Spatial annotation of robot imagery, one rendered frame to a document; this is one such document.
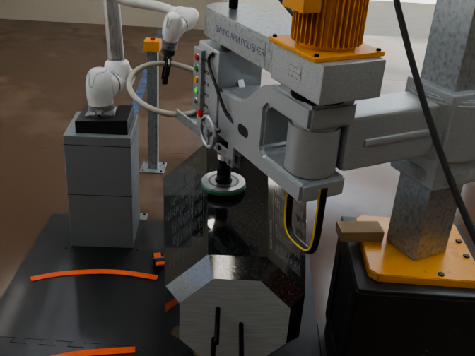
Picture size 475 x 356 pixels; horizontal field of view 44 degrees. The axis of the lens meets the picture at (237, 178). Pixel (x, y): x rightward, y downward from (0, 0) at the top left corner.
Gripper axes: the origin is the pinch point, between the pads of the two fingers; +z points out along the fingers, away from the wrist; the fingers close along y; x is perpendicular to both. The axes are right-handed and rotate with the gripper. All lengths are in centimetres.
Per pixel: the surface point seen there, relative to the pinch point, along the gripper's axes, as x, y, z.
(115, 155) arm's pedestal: -27, 21, 44
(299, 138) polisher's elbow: 22, 142, -78
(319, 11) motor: 18, 133, -123
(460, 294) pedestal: 103, 172, -21
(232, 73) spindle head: 12, 84, -64
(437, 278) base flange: 95, 164, -22
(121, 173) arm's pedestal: -22, 25, 55
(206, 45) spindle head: 2, 72, -69
